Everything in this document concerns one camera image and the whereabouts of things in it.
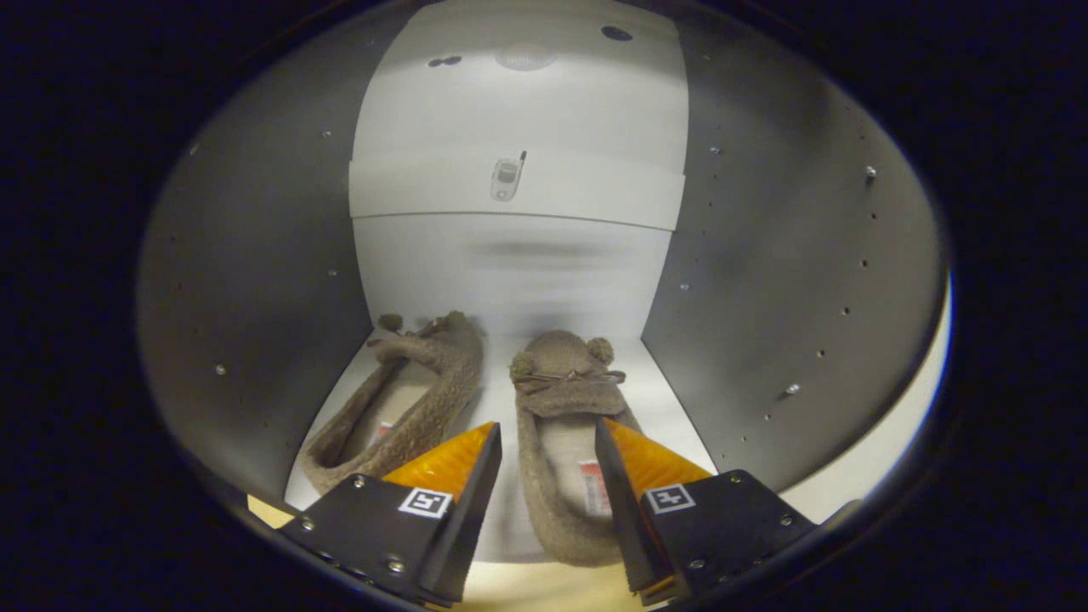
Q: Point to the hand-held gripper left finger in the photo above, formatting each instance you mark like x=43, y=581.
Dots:
x=459, y=518

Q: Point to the grey shoe cabinet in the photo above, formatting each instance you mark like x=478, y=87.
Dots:
x=255, y=255

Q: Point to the brown fuzzy slipper shoe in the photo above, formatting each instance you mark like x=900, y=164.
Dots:
x=561, y=399
x=442, y=382

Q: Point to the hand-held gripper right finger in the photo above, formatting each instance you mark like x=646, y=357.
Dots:
x=629, y=518

